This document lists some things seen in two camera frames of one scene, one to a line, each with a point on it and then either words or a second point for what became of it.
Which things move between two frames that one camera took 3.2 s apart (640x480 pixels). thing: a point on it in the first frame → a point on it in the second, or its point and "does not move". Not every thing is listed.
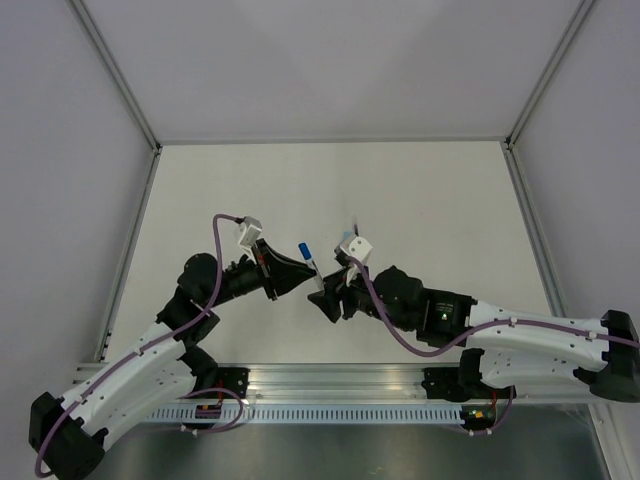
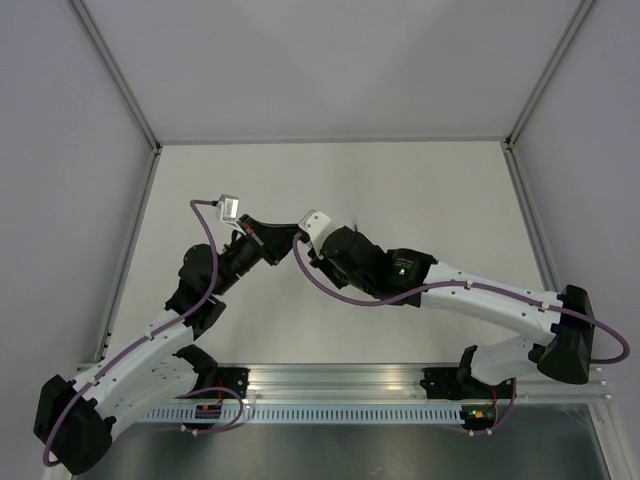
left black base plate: x=234 y=379 does not move
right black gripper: x=335 y=283 → x=323 y=263
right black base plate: x=444 y=383 does not move
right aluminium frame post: x=572 y=28 does not move
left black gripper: x=285 y=272 → x=276 y=241
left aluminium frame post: x=118 y=75 does not move
